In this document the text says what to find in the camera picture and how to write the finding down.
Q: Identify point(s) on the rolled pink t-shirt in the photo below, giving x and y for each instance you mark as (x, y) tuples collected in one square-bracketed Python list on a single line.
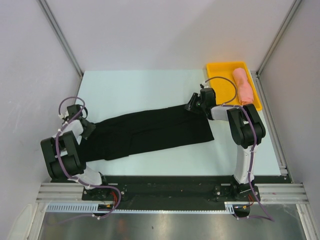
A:
[(244, 89)]

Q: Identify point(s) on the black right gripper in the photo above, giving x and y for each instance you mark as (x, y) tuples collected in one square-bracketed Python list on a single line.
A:
[(191, 105)]

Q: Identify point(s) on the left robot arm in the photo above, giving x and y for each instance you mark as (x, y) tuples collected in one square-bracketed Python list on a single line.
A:
[(61, 151)]

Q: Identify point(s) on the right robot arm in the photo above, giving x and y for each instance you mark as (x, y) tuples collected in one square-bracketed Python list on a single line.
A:
[(246, 128)]

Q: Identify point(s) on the left aluminium frame post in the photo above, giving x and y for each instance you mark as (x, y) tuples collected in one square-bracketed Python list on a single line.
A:
[(55, 26)]

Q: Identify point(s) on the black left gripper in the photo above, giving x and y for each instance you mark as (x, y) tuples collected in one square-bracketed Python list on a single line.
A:
[(91, 128)]

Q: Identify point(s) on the aluminium frame post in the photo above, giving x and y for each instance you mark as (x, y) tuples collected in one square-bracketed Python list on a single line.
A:
[(294, 8), (55, 26)]

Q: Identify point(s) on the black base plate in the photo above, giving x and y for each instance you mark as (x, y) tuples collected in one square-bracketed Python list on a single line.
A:
[(170, 192)]

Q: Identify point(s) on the black t-shirt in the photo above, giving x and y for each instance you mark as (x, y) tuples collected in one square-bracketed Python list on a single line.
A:
[(145, 131)]

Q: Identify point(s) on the right aluminium frame post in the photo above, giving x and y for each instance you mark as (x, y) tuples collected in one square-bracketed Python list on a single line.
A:
[(294, 8)]

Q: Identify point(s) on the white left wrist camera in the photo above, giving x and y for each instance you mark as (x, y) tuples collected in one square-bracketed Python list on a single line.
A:
[(65, 117)]

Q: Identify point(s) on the white slotted cable duct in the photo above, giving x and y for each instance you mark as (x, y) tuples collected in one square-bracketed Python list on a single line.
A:
[(101, 208)]

